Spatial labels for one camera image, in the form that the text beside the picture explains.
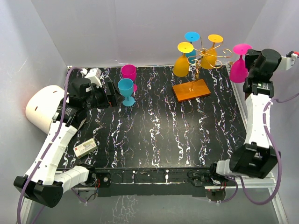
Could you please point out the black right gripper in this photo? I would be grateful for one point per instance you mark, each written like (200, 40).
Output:
(249, 56)

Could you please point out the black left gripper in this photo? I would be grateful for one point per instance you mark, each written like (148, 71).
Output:
(114, 99)

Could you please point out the blue wine glass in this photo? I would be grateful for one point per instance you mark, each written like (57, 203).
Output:
(191, 37)
(126, 87)

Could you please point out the pink wine glass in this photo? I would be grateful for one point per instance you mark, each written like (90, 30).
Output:
(238, 72)
(129, 71)

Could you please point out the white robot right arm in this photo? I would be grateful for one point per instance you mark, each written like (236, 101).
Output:
(257, 156)

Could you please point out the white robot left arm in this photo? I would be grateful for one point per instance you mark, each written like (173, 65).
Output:
(60, 114)

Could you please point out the rear yellow wine glass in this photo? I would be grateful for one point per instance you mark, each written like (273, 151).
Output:
(209, 57)

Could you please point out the yellow wine glass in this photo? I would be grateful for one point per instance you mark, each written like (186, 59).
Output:
(209, 57)
(181, 66)

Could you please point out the left yellow wine glass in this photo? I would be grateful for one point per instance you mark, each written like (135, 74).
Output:
(181, 66)

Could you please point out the small cardboard box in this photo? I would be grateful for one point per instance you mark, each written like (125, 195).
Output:
(85, 148)

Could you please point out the white round container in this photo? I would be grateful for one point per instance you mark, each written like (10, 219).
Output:
(43, 105)

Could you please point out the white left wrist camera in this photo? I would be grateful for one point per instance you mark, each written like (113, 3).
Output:
(93, 75)

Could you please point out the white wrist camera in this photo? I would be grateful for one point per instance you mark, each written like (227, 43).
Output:
(93, 75)
(288, 61)

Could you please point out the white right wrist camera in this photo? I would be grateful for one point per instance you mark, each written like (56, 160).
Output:
(288, 61)

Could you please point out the gold wire glass rack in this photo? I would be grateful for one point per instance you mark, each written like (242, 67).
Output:
(198, 87)

